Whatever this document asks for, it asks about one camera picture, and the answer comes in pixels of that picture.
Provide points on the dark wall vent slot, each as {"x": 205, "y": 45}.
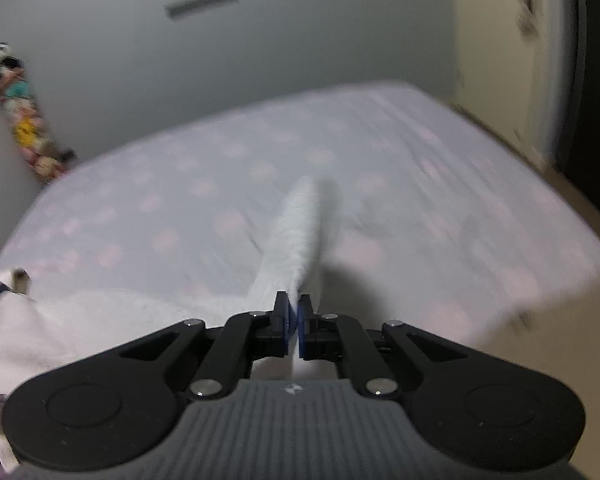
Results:
{"x": 201, "y": 3}

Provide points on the bed with pink dotted sheet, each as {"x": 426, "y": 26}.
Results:
{"x": 190, "y": 195}

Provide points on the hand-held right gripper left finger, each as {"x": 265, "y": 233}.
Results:
{"x": 291, "y": 325}

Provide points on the white garment with striped cuff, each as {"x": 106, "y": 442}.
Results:
{"x": 55, "y": 330}

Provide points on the cream door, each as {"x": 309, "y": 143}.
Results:
{"x": 490, "y": 60}

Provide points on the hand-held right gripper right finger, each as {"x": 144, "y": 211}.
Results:
{"x": 304, "y": 332}

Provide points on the dark door hook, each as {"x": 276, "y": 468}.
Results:
{"x": 526, "y": 2}

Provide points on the tall tube of plush toys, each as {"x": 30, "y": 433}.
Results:
{"x": 22, "y": 115}

